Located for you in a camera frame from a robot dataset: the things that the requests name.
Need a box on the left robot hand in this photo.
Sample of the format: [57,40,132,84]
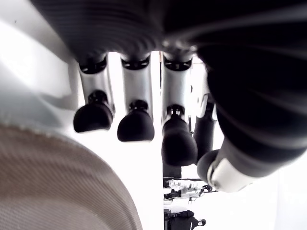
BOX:
[28,0,307,194]

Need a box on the dark brown round plate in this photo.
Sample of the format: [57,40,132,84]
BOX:
[0,123,144,230]

